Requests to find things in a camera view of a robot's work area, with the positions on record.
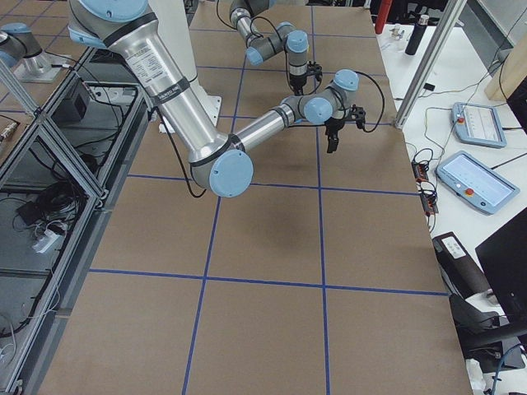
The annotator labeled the far teach pendant tablet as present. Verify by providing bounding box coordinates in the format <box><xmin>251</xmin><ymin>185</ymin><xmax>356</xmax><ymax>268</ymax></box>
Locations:
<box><xmin>451</xmin><ymin>102</ymin><xmax>506</xmax><ymax>148</ymax></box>

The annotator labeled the white power strip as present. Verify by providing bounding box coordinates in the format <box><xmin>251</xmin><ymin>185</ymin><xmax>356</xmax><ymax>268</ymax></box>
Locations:
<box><xmin>32</xmin><ymin>230</ymin><xmax>59</xmax><ymax>253</ymax></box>

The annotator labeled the teach pendant tablet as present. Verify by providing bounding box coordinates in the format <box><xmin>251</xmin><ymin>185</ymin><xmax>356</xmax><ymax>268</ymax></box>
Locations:
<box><xmin>451</xmin><ymin>102</ymin><xmax>506</xmax><ymax>148</ymax></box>
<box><xmin>436</xmin><ymin>151</ymin><xmax>520</xmax><ymax>215</ymax></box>

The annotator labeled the red cylinder bottle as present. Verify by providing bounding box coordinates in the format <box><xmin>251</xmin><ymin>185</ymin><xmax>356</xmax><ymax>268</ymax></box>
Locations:
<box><xmin>375</xmin><ymin>0</ymin><xmax>392</xmax><ymax>35</ymax></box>

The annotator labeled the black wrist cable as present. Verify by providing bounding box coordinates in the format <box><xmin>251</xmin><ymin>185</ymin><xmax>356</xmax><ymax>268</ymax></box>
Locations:
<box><xmin>353</xmin><ymin>71</ymin><xmax>386</xmax><ymax>133</ymax></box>

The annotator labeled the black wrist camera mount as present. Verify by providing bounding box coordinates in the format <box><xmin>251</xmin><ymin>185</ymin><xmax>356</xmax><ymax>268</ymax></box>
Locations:
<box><xmin>347</xmin><ymin>105</ymin><xmax>366</xmax><ymax>131</ymax></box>

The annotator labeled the white pedestal column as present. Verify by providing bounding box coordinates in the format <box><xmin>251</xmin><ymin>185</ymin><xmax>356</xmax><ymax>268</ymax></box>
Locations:
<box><xmin>148</xmin><ymin>0</ymin><xmax>222</xmax><ymax>126</ymax></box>

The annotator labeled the near teach pendant tablet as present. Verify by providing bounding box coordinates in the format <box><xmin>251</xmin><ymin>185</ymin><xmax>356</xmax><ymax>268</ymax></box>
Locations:
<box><xmin>436</xmin><ymin>151</ymin><xmax>520</xmax><ymax>215</ymax></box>

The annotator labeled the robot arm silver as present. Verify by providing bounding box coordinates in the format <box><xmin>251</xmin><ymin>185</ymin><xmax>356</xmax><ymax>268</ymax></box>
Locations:
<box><xmin>68</xmin><ymin>1</ymin><xmax>359</xmax><ymax>198</ymax></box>
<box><xmin>229</xmin><ymin>0</ymin><xmax>309</xmax><ymax>95</ymax></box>

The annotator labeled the orange circuit board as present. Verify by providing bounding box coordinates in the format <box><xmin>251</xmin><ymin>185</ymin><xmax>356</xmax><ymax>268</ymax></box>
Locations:
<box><xmin>411</xmin><ymin>161</ymin><xmax>429</xmax><ymax>183</ymax></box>

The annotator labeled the black cylinder bottle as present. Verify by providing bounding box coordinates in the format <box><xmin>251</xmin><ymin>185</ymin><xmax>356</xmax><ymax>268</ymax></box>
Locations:
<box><xmin>405</xmin><ymin>14</ymin><xmax>429</xmax><ymax>56</ymax></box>

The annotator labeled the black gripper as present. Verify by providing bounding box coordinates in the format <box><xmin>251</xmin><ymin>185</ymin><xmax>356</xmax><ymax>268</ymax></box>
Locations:
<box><xmin>287</xmin><ymin>73</ymin><xmax>307</xmax><ymax>96</ymax></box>
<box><xmin>324</xmin><ymin>118</ymin><xmax>346</xmax><ymax>154</ymax></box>

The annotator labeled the black monitor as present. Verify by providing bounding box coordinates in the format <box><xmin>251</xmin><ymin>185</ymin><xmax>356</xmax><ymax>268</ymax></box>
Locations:
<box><xmin>476</xmin><ymin>209</ymin><xmax>526</xmax><ymax>322</ymax></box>

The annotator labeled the aluminium frame post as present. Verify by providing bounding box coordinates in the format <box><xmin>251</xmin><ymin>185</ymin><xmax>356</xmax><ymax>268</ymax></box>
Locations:
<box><xmin>394</xmin><ymin>0</ymin><xmax>467</xmax><ymax>129</ymax></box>

